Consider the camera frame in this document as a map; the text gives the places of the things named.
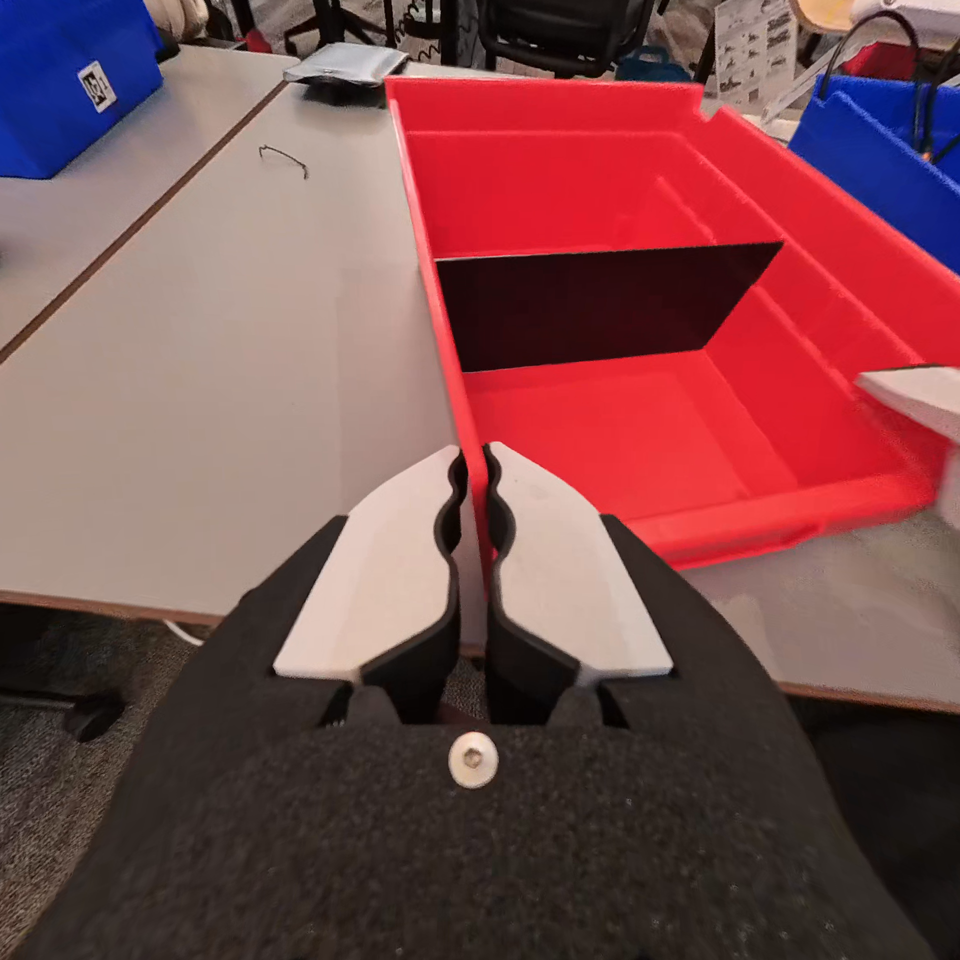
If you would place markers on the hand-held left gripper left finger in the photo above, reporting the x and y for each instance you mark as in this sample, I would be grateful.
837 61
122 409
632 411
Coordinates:
375 592

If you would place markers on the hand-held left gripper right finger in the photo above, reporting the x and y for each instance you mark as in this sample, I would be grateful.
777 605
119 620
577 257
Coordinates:
577 592

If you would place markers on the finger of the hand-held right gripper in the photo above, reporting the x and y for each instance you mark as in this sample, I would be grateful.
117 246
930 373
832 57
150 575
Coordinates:
922 397

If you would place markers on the red storage bin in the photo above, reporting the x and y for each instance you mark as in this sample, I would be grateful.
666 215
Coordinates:
600 435

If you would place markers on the blue storage bin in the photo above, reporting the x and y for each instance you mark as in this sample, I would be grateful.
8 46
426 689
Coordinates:
862 150
45 97

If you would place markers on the grey desk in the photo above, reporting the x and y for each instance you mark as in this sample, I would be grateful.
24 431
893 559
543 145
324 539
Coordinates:
90 210
225 375

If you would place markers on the black bin divider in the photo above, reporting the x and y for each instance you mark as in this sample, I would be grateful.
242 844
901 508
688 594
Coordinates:
600 307

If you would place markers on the red container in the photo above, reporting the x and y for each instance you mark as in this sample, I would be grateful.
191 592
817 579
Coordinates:
877 60

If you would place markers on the printed paper sheet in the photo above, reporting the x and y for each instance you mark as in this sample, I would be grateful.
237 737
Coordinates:
754 52

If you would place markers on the blue plastic container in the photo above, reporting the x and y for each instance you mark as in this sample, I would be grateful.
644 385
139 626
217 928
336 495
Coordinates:
652 67

